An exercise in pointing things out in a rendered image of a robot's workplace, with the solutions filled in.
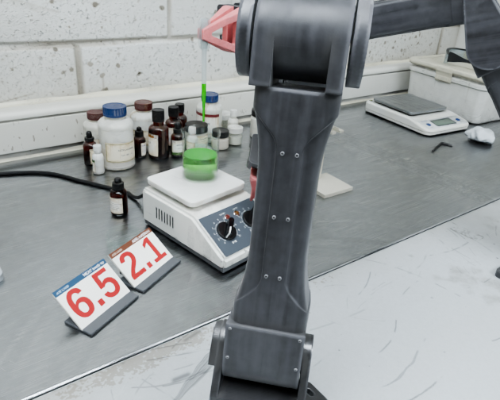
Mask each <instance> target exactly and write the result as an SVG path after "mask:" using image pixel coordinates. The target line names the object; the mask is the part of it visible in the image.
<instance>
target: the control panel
mask: <svg viewBox="0 0 500 400"><path fill-rule="evenodd" d="M253 206H254V200H252V201H250V198H247V199H245V200H243V201H241V202H238V203H236V204H233V205H231V206H228V207H226V208H224V209H222V210H218V211H217V212H215V213H212V214H210V215H207V216H205V217H202V218H200V219H199V221H200V223H201V224H202V226H203V227H204V229H205V230H206V231H207V232H208V234H209V235H210V237H211V238H212V239H213V241H214V242H215V244H216V245H217V246H218V247H219V248H220V250H221V252H222V253H223V254H224V256H225V257H228V256H231V255H232V254H234V253H236V252H239V251H240V250H242V249H243V248H246V247H248V246H249V245H250V239H251V231H252V227H249V226H248V225H246V224H245V223H244V220H243V214H244V212H245V211H247V210H251V209H252V207H253ZM235 211H238V212H239V215H236V214H235V213H234V212H235ZM225 215H229V216H230V217H233V218H234V225H233V226H234V227H235V228H236V230H237V235H236V237H235V238H234V239H232V240H225V239H223V238H222V237H220V236H219V234H218V233H217V226H218V224H219V223H221V222H223V221H227V220H228V219H227V218H226V217H225Z"/></svg>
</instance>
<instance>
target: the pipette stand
mask: <svg viewBox="0 0 500 400"><path fill-rule="evenodd" d="M333 130H334V131H333ZM337 132H338V133H343V132H344V130H343V129H339V128H338V127H336V126H333V128H332V130H331V133H330V134H332V135H333V134H336V133H337ZM323 159H324V156H323ZM322 165H323V160H322V163H321V170H320V175H319V180H318V186H317V194H318V195H319V196H321V197H323V198H328V197H332V196H334V195H338V194H343V193H345V192H348V191H351V190H352V189H353V187H352V186H350V185H348V184H347V183H345V182H343V181H341V180H339V179H337V178H335V177H334V176H332V175H330V174H328V173H324V174H322V173H321V171H322Z"/></svg>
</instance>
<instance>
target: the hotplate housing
mask: <svg viewBox="0 0 500 400"><path fill-rule="evenodd" d="M247 198H250V194H249V193H248V192H246V191H244V190H238V191H236V192H233V193H231V194H228V195H226V196H224V197H221V198H218V199H215V200H213V201H211V202H207V203H206V204H203V205H201V206H197V207H189V206H186V205H185V204H183V203H181V202H179V201H178V200H176V199H174V198H173V197H171V196H169V195H167V194H165V193H164V192H162V191H160V190H158V189H156V188H155V187H153V186H149V187H145V189H144V190H143V206H144V219H145V223H146V224H148V225H150V226H151V227H153V228H154V229H156V230H157V231H159V232H160V233H162V234H163V235H165V236H166V237H168V238H170V239H171V240H173V241H174V242H176V243H177V244H179V245H181V246H182V247H184V248H185V249H186V250H188V251H190V252H192V253H193V254H195V255H196V256H197V257H199V258H201V259H202V260H204V261H206V262H207V263H208V264H210V265H211V266H213V267H215V268H216V269H218V270H219V271H221V272H222V273H225V272H227V271H228V270H230V269H232V268H234V267H235V266H237V265H239V264H241V263H243V262H245V261H246V260H248V253H249V246H250V245H249V246H248V247H246V248H243V249H242V250H240V251H239V252H236V253H234V254H232V255H231V256H228V257H225V256H224V254H223V253H222V252H221V250H220V248H219V247H218V246H217V245H216V244H215V242H214V241H213V239H212V238H211V237H210V235H209V234H208V232H207V231H206V230H205V229H204V227H203V226H202V224H201V223H200V221H199V219H200V218H202V217H205V216H207V215H210V214H212V213H215V212H217V211H218V210H222V209H224V208H226V207H228V206H231V205H233V204H236V203H238V202H241V201H243V200H245V199H247Z"/></svg>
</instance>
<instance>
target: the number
mask: <svg viewBox="0 0 500 400"><path fill-rule="evenodd" d="M125 289H126V288H125V287H124V286H123V284H122V283H121V282H120V280H119V279H118V278H117V277H116V275H115V274H114V273H113V272H112V271H111V270H110V269H109V267H108V266H107V265H106V264H104V265H103V266H101V267H100V268H99V269H98V270H96V271H94V272H93V273H91V274H90V275H88V276H87V277H86V278H85V279H83V280H81V281H80V282H79V283H77V284H75V285H74V286H73V287H71V288H70V289H69V290H67V291H65V292H64V293H62V294H61V295H60V296H59V297H58V298H59V299H60V300H61V302H62V303H63V304H64V305H65V306H66V307H67V308H68V310H69V311H70V312H71V314H72V315H73V316H74V317H75V319H76V320H77V321H78V322H79V324H80V325H81V324H82V323H83V322H85V321H86V320H87V319H88V318H90V317H91V316H92V315H94V314H95V313H97V312H98V311H99V310H100V309H101V308H102V307H103V306H105V305H106V304H107V303H109V302H110V301H111V300H113V299H114V298H116V297H117V296H118V295H119V294H120V293H121V292H122V291H124V290H125Z"/></svg>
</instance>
